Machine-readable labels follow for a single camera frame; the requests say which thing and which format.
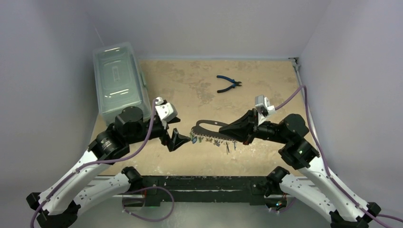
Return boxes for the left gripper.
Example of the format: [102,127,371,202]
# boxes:
[127,115,191,150]

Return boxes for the metal keyring plate with keys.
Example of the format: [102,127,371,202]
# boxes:
[190,120,237,154]

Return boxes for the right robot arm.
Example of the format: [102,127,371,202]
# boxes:
[219,109,381,228]

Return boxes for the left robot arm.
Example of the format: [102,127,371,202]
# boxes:
[26,102,190,228]

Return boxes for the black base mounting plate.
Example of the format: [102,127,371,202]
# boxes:
[128,176,283,207]

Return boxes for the translucent plastic storage box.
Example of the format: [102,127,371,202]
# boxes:
[92,42,152,125]

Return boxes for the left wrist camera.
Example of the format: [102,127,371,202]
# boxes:
[154,97,178,129]

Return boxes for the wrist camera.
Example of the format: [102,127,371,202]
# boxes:
[154,97,178,129]
[255,95,276,126]

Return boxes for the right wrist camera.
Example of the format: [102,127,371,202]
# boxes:
[255,95,276,126]

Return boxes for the blue handled pliers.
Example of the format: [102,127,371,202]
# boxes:
[216,75,243,94]

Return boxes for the right side aluminium rail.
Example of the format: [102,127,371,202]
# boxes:
[289,57,328,169]

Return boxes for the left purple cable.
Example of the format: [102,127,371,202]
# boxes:
[29,99,175,228]

